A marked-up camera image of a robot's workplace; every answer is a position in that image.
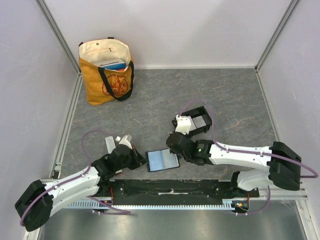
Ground black leather card holder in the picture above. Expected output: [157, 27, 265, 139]
[145, 148, 180, 172]

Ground black plastic card bin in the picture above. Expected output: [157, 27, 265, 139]
[171, 106, 212, 138]

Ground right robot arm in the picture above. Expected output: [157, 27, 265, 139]
[166, 132, 302, 197]

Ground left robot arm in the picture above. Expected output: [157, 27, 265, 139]
[14, 144, 148, 232]

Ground silver VIP card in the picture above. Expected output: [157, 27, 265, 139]
[192, 115, 207, 129]

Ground clear acrylic rectangular block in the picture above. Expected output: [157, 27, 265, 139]
[105, 136, 122, 174]

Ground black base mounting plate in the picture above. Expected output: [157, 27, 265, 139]
[93, 179, 260, 205]

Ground orange canvas tote bag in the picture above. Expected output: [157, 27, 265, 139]
[78, 37, 135, 106]

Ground blue book in bag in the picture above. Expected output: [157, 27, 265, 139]
[97, 58, 126, 72]

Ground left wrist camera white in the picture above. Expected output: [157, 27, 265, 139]
[115, 135, 133, 150]

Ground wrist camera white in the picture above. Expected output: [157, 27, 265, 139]
[115, 135, 133, 150]
[175, 115, 192, 135]

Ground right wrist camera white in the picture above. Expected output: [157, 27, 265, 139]
[175, 115, 192, 135]

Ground aluminium frame rail front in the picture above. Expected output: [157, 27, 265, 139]
[34, 178, 309, 200]

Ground slotted cable duct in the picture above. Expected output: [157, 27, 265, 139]
[65, 198, 244, 211]

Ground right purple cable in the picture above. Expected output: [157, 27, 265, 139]
[178, 99, 319, 217]

